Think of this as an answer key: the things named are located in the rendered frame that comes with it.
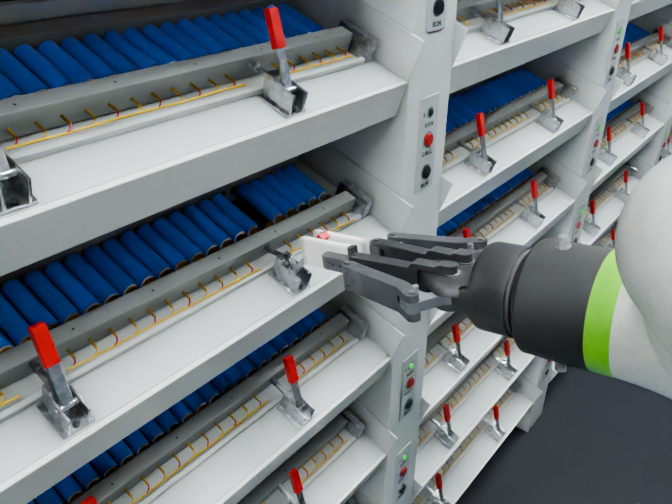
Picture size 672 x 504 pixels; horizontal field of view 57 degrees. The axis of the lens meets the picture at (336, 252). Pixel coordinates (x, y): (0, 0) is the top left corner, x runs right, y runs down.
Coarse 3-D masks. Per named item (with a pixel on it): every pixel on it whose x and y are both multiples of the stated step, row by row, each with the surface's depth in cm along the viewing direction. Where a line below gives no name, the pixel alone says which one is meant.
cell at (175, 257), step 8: (144, 224) 66; (136, 232) 66; (144, 232) 66; (152, 232) 66; (144, 240) 65; (152, 240) 65; (160, 240) 65; (152, 248) 65; (160, 248) 65; (168, 248) 65; (160, 256) 65; (168, 256) 64; (176, 256) 64; (168, 264) 64; (176, 264) 64
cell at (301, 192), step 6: (276, 174) 79; (282, 174) 79; (288, 174) 80; (282, 180) 79; (288, 180) 79; (294, 180) 79; (288, 186) 79; (294, 186) 78; (300, 186) 78; (294, 192) 78; (300, 192) 78; (306, 192) 78; (306, 198) 78; (312, 198) 78
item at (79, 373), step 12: (360, 216) 80; (300, 252) 72; (252, 276) 67; (228, 288) 65; (204, 300) 63; (216, 300) 64; (180, 312) 61; (192, 312) 61; (168, 324) 59; (144, 336) 58; (120, 348) 56; (132, 348) 57; (96, 360) 55; (108, 360) 55; (72, 372) 53; (84, 372) 53; (36, 396) 51; (12, 408) 49; (24, 408) 50; (0, 420) 49
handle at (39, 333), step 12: (36, 324) 47; (36, 336) 47; (48, 336) 48; (36, 348) 47; (48, 348) 48; (48, 360) 48; (60, 360) 48; (48, 372) 48; (60, 372) 49; (60, 384) 49; (60, 396) 49; (72, 396) 50
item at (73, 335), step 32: (288, 224) 72; (320, 224) 76; (224, 256) 65; (256, 256) 69; (160, 288) 60; (192, 288) 63; (224, 288) 64; (96, 320) 55; (128, 320) 58; (160, 320) 59; (32, 352) 51; (64, 352) 54; (96, 352) 55; (0, 384) 50
